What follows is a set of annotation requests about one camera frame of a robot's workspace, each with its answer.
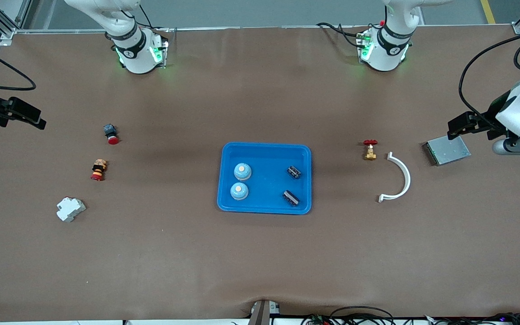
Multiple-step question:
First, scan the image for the blue dome call bell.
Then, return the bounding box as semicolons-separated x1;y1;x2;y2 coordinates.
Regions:
230;182;249;200
234;162;252;181

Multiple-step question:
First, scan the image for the grey metal box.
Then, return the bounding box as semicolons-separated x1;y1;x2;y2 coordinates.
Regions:
423;135;472;166

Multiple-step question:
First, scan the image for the black button with red cap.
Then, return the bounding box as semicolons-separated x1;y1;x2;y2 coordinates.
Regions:
103;124;120;145

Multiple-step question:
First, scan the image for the red orange black push button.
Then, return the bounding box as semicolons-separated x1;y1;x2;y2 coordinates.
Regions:
91;159;108;181

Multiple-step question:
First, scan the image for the white circuit breaker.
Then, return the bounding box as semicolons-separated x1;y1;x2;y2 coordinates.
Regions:
56;197;87;223

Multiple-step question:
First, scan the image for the blue plastic tray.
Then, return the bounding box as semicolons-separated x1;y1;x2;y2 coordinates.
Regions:
217;142;312;215

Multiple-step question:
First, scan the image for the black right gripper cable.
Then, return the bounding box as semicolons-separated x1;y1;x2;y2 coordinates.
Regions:
0;40;37;91

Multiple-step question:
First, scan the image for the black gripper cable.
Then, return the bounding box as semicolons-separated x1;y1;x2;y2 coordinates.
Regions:
458;32;520;132
0;40;37;91

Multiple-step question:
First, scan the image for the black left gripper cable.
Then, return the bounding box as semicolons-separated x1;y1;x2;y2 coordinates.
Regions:
458;32;520;132

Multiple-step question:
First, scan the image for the white curved plastic bracket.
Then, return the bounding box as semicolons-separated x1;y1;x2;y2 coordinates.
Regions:
378;152;411;203

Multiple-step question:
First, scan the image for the black right arm base cable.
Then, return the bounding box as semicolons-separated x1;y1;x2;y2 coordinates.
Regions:
137;3;171;33

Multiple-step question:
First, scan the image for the black arm base cable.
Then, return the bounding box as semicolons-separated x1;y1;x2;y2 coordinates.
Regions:
316;22;365;48
137;3;171;33

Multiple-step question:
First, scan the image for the black left arm base cable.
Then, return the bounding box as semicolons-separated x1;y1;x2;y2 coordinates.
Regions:
316;22;365;48

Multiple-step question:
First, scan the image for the black cable bundle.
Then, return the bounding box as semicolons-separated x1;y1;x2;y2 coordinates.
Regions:
422;312;520;325

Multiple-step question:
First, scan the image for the black looped cable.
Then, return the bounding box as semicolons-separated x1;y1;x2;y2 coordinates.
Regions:
302;306;396;325

